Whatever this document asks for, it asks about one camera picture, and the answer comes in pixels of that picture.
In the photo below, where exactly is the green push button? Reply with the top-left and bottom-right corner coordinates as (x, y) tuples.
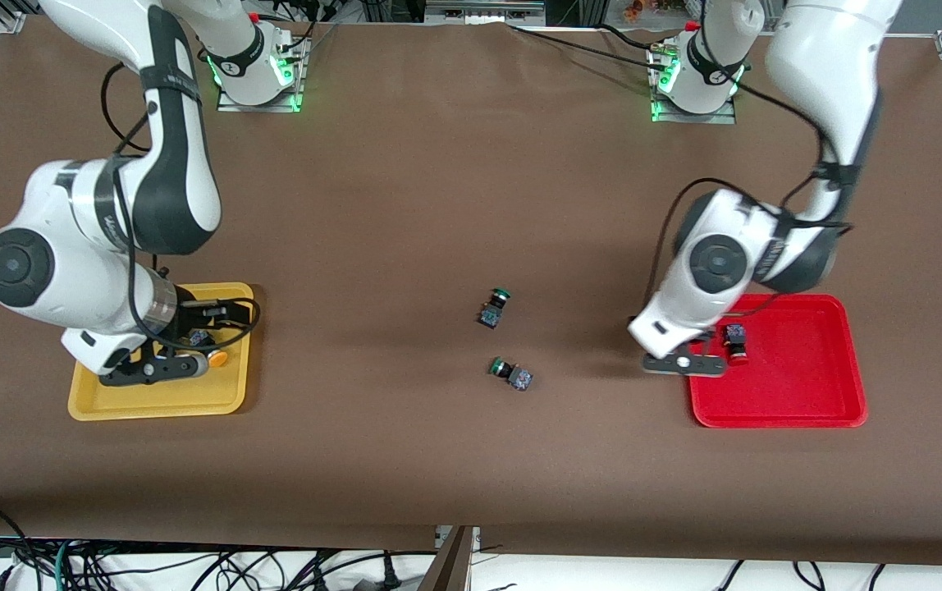
(489, 357), (534, 392)
(477, 287), (513, 331)

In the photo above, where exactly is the yellow plastic tray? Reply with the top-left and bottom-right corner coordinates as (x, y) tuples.
(67, 282), (255, 422)

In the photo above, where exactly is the brown table cover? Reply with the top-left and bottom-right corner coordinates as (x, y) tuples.
(0, 15), (942, 567)

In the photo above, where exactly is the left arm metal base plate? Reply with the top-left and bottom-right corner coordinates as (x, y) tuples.
(649, 45), (739, 125)

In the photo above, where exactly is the long black table cable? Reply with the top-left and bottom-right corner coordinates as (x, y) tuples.
(506, 23), (673, 73)

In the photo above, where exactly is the silver table bracket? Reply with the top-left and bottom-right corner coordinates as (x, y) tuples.
(436, 525), (482, 552)

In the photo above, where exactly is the brown table leg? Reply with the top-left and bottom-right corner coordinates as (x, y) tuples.
(418, 525), (473, 591)

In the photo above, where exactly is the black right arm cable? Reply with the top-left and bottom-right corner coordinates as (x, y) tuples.
(100, 62), (263, 354)

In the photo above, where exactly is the red plastic tray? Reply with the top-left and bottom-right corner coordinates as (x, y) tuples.
(680, 294), (868, 429)

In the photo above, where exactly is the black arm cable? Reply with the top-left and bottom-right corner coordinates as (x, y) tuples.
(100, 62), (263, 354)
(647, 82), (854, 321)

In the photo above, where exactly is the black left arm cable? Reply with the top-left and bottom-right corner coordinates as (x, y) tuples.
(647, 82), (854, 321)

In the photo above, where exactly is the yellow push button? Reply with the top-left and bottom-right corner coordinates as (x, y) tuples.
(190, 328), (230, 368)

